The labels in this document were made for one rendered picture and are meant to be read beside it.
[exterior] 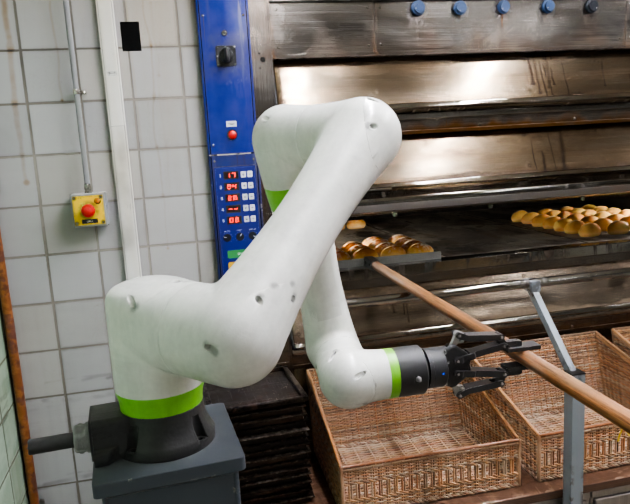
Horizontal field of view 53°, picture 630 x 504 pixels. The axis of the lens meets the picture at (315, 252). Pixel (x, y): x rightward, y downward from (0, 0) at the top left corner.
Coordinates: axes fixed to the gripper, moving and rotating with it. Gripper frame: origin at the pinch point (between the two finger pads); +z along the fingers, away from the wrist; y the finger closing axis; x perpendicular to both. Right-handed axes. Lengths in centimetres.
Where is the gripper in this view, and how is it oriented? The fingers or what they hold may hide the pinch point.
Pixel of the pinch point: (521, 355)
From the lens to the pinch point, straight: 131.7
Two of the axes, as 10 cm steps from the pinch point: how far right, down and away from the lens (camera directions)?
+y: 0.5, 9.8, 1.7
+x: 2.0, 1.6, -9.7
